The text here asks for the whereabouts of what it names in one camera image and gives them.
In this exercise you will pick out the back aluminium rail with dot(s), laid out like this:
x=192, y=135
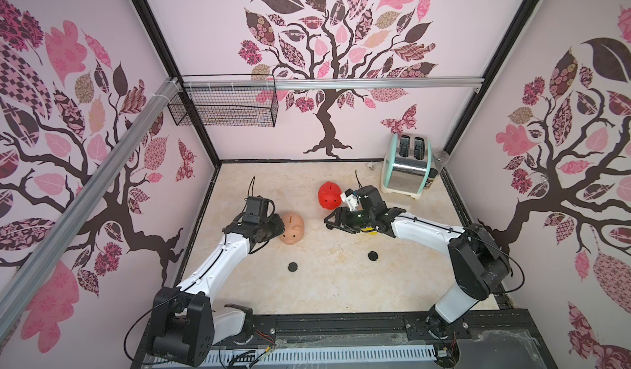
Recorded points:
x=338, y=84

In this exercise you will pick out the glass jar behind toaster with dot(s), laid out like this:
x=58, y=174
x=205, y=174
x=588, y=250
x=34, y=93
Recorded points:
x=440, y=159

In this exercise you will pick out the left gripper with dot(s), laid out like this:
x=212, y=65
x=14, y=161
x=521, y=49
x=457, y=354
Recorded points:
x=278, y=219

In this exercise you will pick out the red piggy bank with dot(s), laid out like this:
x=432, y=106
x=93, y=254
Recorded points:
x=329, y=196

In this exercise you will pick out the peach piggy bank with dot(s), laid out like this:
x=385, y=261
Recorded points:
x=294, y=228

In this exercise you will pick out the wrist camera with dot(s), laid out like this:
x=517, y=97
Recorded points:
x=258, y=210
x=350, y=199

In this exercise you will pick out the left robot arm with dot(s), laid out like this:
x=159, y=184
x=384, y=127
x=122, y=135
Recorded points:
x=184, y=325

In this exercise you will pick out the white slotted cable duct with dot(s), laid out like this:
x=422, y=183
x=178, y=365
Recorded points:
x=320, y=357

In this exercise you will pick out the black plug near right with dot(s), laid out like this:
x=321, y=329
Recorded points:
x=372, y=256

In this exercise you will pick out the black wire basket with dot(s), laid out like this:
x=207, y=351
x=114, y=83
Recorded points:
x=227, y=101

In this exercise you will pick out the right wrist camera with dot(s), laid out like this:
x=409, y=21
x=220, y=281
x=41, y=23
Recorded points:
x=350, y=199

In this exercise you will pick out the aluminium rail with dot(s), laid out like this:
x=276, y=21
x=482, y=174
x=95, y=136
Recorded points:
x=27, y=281
x=338, y=84

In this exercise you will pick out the left aluminium rail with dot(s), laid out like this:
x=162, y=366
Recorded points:
x=27, y=281

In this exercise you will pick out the mint chrome toaster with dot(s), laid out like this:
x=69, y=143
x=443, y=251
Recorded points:
x=407, y=165

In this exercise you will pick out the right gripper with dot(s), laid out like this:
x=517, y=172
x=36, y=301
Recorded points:
x=343, y=219

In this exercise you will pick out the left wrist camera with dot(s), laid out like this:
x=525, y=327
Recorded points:
x=258, y=210

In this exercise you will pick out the black base frame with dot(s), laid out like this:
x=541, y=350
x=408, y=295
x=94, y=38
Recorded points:
x=506, y=338

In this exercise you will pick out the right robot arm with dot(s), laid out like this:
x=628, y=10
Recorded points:
x=478, y=264

